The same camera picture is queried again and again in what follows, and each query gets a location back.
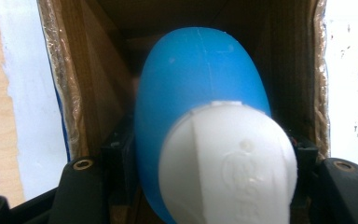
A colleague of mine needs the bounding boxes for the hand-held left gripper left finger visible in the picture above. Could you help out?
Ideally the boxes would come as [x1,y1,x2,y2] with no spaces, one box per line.
[101,113,140,224]

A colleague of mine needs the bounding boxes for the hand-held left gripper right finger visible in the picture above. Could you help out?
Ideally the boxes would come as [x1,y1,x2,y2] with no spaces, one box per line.
[287,129,321,224]

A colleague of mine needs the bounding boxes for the blue cardboard box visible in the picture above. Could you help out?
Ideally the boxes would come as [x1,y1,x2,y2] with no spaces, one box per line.
[36,0,331,224]

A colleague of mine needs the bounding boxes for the blue bottle with white cap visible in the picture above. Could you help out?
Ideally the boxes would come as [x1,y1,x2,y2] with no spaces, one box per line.
[133,26,299,224]

